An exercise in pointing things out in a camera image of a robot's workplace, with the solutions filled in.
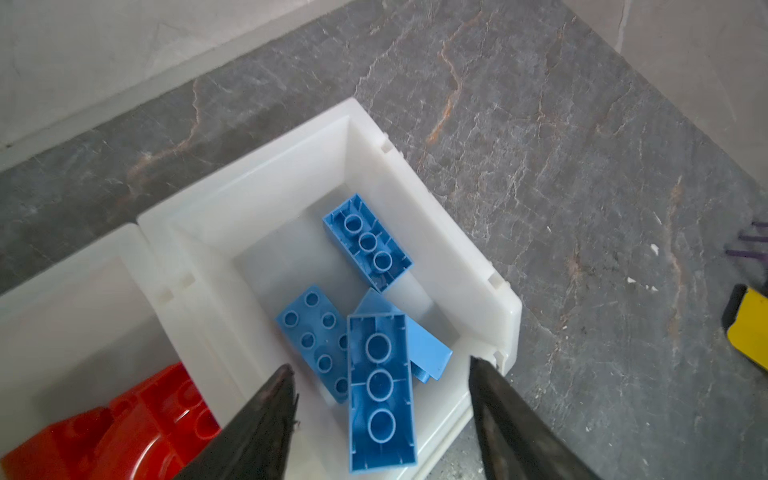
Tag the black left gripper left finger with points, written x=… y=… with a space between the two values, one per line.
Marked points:
x=255 y=444

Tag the yellow toy tool handle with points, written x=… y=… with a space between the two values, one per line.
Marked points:
x=744 y=321

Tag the white sorting bin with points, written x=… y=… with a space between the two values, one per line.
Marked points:
x=90 y=328
x=242 y=243

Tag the blue lego brick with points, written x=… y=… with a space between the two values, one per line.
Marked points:
x=381 y=427
x=367 y=244
x=316 y=330

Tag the blue lego brick slanted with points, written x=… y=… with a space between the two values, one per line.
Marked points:
x=428 y=355

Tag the red arch lego piece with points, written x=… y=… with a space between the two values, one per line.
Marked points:
x=96 y=445

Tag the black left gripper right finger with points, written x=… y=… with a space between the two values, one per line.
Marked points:
x=514 y=442

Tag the white middle sorting bin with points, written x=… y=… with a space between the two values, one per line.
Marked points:
x=90 y=328

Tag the red lego brick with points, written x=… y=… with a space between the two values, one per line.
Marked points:
x=160 y=426

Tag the white right sorting bin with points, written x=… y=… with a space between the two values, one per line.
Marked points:
x=242 y=243

